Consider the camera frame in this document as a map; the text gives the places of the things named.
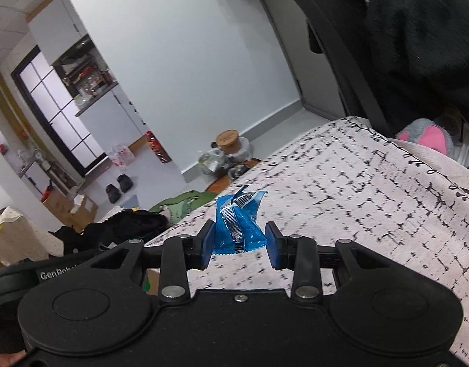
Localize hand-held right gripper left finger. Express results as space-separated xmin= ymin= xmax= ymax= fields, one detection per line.
xmin=90 ymin=220 xmax=217 ymax=302

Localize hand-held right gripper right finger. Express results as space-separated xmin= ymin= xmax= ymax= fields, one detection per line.
xmin=264 ymin=221 xmax=399 ymax=300

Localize blue snack packet silver stripe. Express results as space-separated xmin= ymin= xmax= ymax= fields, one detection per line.
xmin=212 ymin=184 xmax=267 ymax=256

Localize white dotted cloth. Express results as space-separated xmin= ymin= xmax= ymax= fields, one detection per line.
xmin=0 ymin=206 xmax=64 ymax=269

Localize green cloth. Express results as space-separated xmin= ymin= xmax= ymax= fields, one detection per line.
xmin=148 ymin=190 xmax=217 ymax=223

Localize small glass jar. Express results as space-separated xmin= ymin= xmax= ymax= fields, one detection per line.
xmin=227 ymin=162 xmax=251 ymax=181

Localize cardboard boxes on floor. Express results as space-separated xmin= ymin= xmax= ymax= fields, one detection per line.
xmin=41 ymin=188 xmax=98 ymax=231

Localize shiny glass jar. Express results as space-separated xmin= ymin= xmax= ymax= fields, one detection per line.
xmin=198 ymin=150 xmax=226 ymax=177

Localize black clothing pile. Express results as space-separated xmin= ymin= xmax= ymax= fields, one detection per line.
xmin=49 ymin=209 xmax=169 ymax=255

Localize printed blanket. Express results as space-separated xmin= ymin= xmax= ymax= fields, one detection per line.
xmin=145 ymin=116 xmax=469 ymax=367

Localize jar with cork lid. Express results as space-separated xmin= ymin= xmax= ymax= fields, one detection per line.
xmin=214 ymin=129 xmax=255 ymax=162

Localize red drink bottle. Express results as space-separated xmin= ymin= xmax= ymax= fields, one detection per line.
xmin=144 ymin=130 xmax=171 ymax=165

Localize pink printed plastic bag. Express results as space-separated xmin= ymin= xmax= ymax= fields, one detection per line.
xmin=110 ymin=144 xmax=136 ymax=167

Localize dark framed window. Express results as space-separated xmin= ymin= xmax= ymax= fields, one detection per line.
xmin=11 ymin=45 xmax=108 ymax=179

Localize pink and grey plush toy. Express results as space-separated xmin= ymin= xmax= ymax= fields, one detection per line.
xmin=394 ymin=118 xmax=456 ymax=158

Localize kitchen shelf with clutter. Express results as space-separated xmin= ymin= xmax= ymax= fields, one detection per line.
xmin=51 ymin=34 xmax=119 ymax=117

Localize black chair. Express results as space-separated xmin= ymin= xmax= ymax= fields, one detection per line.
xmin=250 ymin=0 xmax=393 ymax=135

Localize black coat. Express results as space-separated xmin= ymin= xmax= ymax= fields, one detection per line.
xmin=362 ymin=0 xmax=469 ymax=124

